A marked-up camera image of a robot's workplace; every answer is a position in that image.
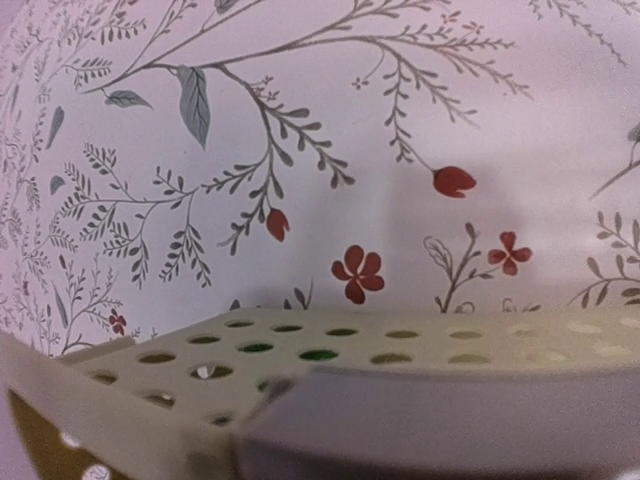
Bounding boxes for beige perforated plastic basket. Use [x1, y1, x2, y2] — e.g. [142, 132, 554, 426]
[1, 307, 639, 479]

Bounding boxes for floral white table mat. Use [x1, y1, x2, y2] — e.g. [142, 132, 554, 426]
[1, 1, 639, 356]

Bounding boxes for green bitter gourd toy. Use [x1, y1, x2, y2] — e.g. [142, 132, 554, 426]
[235, 341, 340, 362]

